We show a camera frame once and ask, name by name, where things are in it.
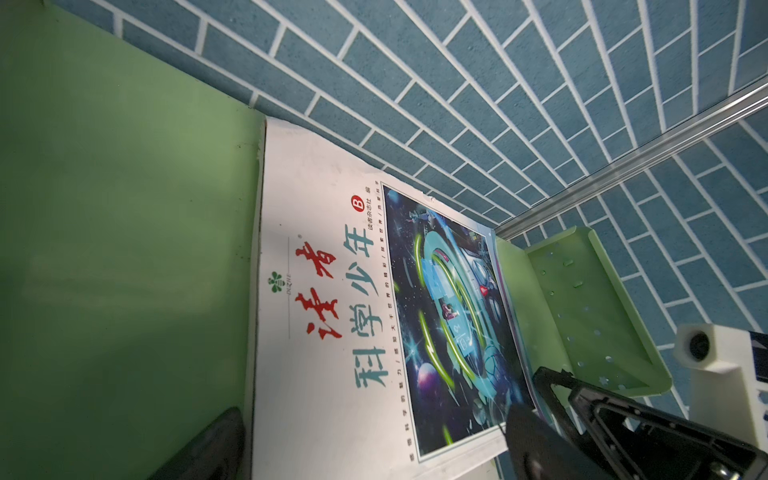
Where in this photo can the space cover science magazine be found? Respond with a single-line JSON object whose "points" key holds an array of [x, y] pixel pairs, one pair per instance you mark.
{"points": [[386, 342]]}

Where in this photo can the green wooden shelf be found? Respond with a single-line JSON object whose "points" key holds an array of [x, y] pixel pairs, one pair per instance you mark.
{"points": [[130, 196]]}

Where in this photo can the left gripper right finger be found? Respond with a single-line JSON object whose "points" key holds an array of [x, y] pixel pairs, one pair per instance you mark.
{"points": [[538, 452]]}

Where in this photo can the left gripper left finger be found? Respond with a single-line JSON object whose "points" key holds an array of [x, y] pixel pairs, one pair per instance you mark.
{"points": [[214, 453]]}

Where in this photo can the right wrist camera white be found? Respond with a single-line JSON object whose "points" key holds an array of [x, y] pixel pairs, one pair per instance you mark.
{"points": [[728, 386]]}

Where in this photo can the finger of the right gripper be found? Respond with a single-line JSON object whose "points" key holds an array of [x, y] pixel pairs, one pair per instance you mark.
{"points": [[570, 401], [617, 417]]}

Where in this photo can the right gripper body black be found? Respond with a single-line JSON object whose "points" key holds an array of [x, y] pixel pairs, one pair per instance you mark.
{"points": [[678, 452]]}

